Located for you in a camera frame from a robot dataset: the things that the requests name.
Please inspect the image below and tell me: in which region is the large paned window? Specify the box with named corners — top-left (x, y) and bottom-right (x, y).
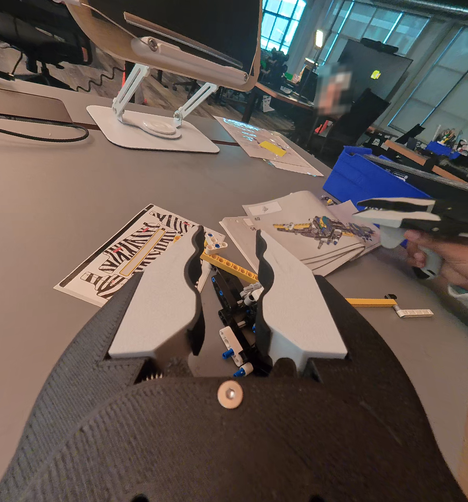
top-left (261, 0), bottom-right (307, 52)

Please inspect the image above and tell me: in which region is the wooden bench with black frame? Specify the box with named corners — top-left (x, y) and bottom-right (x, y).
top-left (384, 139), bottom-right (468, 184)

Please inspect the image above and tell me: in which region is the zebra striped sticker sheet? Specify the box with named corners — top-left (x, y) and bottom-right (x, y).
top-left (54, 203), bottom-right (225, 307)

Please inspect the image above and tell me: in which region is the small blue bin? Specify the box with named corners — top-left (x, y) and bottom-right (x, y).
top-left (425, 140), bottom-right (461, 158)

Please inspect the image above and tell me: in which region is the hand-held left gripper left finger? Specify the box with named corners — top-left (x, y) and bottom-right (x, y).
top-left (108, 225), bottom-right (206, 358)

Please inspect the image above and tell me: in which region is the thick black cable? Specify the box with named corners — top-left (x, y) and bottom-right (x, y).
top-left (0, 111), bottom-right (90, 143)

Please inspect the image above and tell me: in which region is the black lego assembly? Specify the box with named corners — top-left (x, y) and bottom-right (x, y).
top-left (211, 270), bottom-right (275, 379)

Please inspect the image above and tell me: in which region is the black office chair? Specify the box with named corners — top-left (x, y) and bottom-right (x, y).
top-left (0, 0), bottom-right (94, 92)

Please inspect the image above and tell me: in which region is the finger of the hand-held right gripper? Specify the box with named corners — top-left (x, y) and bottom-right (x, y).
top-left (357, 197), bottom-right (438, 215)
top-left (352, 209), bottom-right (442, 250)

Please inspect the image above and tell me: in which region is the wooden background desk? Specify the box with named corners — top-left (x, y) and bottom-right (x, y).
top-left (242, 82), bottom-right (327, 124)

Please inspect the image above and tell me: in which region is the white folding monitor stand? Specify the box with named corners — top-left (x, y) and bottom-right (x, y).
top-left (86, 12), bottom-right (255, 154)

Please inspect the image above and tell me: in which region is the dark flat pad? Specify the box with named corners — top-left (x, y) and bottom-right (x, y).
top-left (0, 86), bottom-right (75, 125)

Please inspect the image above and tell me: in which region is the black display panel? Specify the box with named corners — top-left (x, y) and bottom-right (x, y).
top-left (337, 38), bottom-right (414, 103)

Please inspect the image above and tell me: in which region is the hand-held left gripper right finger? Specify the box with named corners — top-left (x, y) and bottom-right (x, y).
top-left (255, 229), bottom-right (348, 371)

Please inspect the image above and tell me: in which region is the person's right hand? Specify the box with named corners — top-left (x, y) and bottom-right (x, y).
top-left (404, 231), bottom-right (468, 293)

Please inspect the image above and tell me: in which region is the large blue plastic bin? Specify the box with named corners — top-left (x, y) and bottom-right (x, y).
top-left (322, 145), bottom-right (435, 248)

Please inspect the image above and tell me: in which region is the yellow and white lego beam assembly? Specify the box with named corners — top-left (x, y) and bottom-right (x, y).
top-left (345, 294), bottom-right (435, 318)

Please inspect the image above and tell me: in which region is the clear plastic bag with papers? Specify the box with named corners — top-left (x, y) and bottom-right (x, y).
top-left (213, 115), bottom-right (324, 177)

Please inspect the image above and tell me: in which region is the white angled lego piece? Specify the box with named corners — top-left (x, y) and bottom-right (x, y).
top-left (204, 232), bottom-right (229, 252)

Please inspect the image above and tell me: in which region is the black high-back chair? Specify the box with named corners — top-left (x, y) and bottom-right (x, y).
top-left (327, 89), bottom-right (390, 158)

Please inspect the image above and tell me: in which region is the long yellow lego beam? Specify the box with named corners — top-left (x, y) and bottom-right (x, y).
top-left (200, 250), bottom-right (260, 284)

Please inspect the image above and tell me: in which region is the lego instruction booklet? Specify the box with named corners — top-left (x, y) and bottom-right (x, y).
top-left (219, 191), bottom-right (383, 276)

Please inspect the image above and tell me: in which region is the black coiled cable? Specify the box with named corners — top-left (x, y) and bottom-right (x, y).
top-left (78, 66), bottom-right (125, 92)

